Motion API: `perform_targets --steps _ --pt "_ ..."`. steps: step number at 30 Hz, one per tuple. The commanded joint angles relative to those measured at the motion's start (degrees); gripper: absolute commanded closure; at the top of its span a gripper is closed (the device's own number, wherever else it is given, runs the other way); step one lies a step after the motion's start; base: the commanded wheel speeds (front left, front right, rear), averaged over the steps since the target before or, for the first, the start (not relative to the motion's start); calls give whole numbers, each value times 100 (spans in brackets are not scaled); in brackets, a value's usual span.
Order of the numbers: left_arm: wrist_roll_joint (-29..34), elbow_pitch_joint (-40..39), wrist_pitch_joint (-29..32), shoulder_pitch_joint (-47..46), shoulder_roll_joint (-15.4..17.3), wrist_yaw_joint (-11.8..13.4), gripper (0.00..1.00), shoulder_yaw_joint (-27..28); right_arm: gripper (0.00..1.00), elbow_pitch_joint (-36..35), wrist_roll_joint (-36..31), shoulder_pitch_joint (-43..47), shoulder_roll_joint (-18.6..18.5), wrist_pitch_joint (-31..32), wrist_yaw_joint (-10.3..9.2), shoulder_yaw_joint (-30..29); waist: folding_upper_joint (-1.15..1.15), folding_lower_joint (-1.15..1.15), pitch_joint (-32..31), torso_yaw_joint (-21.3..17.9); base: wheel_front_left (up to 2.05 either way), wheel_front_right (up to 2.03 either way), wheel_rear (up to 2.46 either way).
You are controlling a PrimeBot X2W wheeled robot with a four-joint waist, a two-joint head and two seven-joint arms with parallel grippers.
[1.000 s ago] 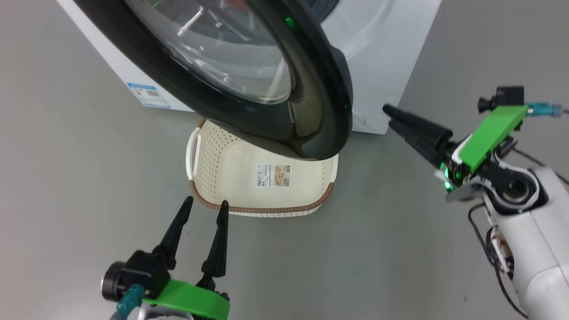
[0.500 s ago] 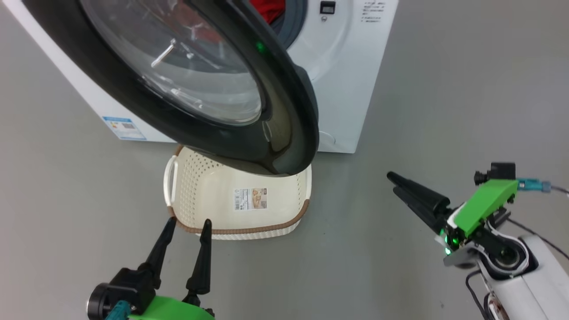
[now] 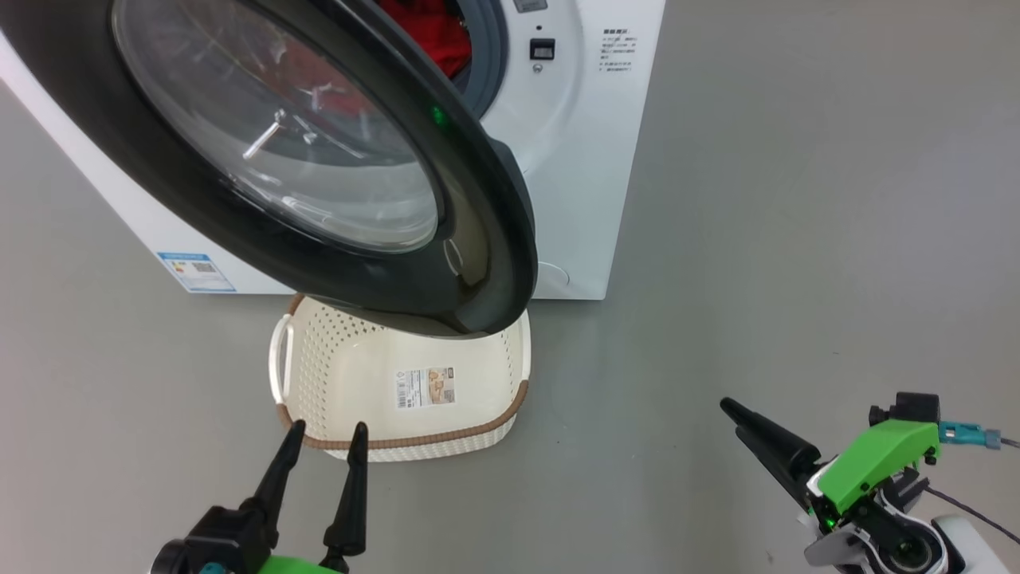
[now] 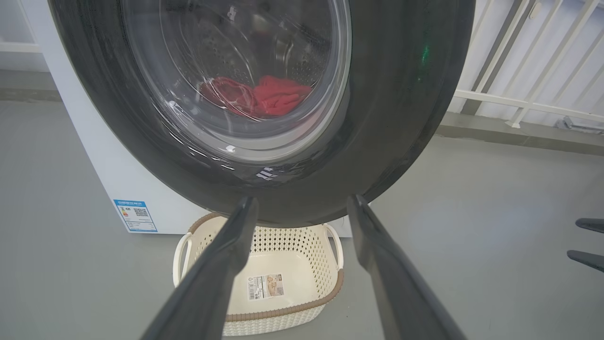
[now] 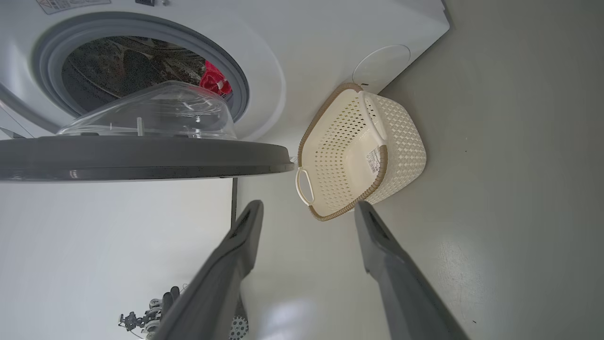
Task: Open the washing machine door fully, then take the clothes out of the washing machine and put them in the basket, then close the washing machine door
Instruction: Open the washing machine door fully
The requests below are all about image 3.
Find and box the black round glass washer door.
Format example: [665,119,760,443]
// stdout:
[0,0,539,336]

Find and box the red garment with white patches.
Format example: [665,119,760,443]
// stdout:
[267,0,473,120]

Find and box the cream perforated laundry basket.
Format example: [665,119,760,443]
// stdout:
[269,293,532,463]

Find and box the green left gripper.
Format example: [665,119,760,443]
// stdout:
[236,420,369,574]

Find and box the white basket product label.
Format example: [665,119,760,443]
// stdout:
[396,367,455,409]

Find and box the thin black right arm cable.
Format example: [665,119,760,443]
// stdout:
[924,485,1020,545]

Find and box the teal plug right camera cable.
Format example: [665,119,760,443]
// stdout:
[939,421,1020,451]

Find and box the white front-load washing machine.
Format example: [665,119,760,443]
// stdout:
[0,0,666,301]

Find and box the blue energy label sticker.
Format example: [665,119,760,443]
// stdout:
[158,252,237,293]

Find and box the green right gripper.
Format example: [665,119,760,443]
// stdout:
[720,396,943,533]

